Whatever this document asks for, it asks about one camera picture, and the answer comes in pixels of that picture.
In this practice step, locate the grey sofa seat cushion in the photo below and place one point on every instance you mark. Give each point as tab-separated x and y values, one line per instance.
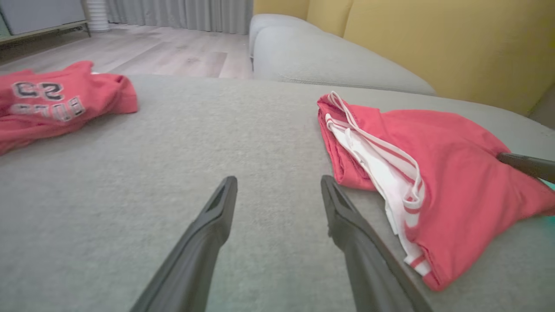
325	56

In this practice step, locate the red jersey with number print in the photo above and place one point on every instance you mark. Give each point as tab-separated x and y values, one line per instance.
47	104

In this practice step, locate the wide yellow sofa back cushion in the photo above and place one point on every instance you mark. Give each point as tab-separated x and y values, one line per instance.
455	43

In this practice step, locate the white ribbed cylinder appliance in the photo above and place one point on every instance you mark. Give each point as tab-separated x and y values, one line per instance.
97	15

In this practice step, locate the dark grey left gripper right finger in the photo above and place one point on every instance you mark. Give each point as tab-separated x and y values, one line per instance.
368	268

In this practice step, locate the narrow yellow sofa back cushion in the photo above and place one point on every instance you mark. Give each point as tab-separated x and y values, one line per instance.
327	13

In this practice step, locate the large grey sofa seat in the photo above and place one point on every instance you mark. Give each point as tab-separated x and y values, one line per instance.
173	138

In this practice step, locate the grey pleated curtain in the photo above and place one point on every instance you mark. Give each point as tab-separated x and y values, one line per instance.
182	13

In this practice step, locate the low mint and grey cabinet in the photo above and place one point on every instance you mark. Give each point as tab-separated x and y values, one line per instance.
39	17

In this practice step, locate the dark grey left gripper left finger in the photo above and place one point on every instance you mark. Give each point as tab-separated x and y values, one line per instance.
195	255

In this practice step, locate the red garment with white stripes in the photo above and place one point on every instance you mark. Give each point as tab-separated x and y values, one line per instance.
455	173

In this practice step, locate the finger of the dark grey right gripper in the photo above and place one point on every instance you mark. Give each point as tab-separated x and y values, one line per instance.
531	165

